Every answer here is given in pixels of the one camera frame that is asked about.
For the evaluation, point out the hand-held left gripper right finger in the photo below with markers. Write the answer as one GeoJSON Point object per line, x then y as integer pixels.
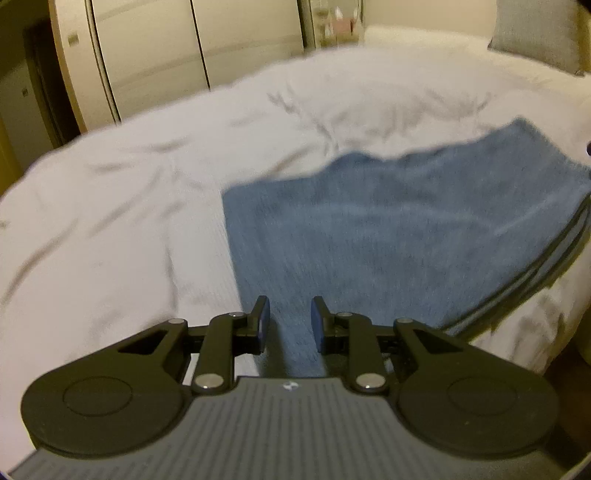
{"type": "Point", "coordinates": [317, 323]}

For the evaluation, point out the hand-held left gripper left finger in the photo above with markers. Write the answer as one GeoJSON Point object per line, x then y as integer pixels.
{"type": "Point", "coordinates": [264, 323]}

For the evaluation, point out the blue denim jeans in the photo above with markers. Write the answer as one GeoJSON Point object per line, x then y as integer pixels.
{"type": "Point", "coordinates": [369, 221]}

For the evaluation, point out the white bed sheet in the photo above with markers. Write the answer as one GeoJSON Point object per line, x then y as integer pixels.
{"type": "Point", "coordinates": [115, 221]}

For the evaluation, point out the cream wardrobe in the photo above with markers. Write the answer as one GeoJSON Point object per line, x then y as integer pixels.
{"type": "Point", "coordinates": [175, 50]}

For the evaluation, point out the cluttered shelf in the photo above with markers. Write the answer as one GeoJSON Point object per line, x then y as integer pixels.
{"type": "Point", "coordinates": [334, 21]}

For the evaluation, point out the grey pillow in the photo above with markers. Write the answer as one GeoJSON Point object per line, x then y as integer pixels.
{"type": "Point", "coordinates": [538, 32]}

